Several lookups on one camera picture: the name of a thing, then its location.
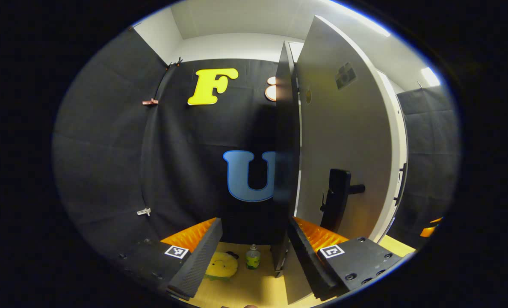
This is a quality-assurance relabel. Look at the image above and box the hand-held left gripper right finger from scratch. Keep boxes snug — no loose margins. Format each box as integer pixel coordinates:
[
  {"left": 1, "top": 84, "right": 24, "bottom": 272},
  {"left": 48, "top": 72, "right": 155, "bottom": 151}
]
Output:
[{"left": 286, "top": 216, "right": 415, "bottom": 301}]

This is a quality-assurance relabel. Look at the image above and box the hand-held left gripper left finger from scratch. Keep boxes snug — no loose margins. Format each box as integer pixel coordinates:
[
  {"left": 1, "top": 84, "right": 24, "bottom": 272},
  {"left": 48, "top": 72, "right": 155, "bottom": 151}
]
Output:
[{"left": 117, "top": 217, "right": 223, "bottom": 300}]

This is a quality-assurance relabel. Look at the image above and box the white cabinet door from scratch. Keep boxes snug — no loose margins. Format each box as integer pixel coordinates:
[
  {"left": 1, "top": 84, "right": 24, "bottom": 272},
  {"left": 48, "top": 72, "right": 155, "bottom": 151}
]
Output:
[
  {"left": 376, "top": 71, "right": 409, "bottom": 243},
  {"left": 286, "top": 15, "right": 393, "bottom": 305}
]

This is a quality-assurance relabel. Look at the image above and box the yellow plush toy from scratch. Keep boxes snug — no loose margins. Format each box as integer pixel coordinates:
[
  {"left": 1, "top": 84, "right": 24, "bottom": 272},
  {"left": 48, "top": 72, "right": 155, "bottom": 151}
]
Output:
[{"left": 204, "top": 252, "right": 239, "bottom": 281}]

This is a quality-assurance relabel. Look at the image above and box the green can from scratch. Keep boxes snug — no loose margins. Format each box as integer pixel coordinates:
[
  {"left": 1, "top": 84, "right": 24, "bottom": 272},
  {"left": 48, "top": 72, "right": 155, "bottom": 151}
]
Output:
[{"left": 245, "top": 244, "right": 262, "bottom": 270}]

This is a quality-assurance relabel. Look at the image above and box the black backdrop cloth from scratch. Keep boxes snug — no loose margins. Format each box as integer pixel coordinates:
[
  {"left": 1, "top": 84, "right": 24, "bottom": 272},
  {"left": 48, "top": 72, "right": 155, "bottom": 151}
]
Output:
[{"left": 52, "top": 27, "right": 462, "bottom": 257}]

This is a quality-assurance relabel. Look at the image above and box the ceiling light panel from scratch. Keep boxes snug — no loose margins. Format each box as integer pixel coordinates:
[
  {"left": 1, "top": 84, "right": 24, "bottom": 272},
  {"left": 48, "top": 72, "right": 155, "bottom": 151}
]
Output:
[{"left": 421, "top": 66, "right": 441, "bottom": 88}]

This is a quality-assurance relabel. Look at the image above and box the black door handle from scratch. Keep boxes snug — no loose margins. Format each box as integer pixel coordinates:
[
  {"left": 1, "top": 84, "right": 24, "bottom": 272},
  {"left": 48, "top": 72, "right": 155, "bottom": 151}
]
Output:
[
  {"left": 320, "top": 169, "right": 366, "bottom": 234},
  {"left": 394, "top": 163, "right": 408, "bottom": 207}
]

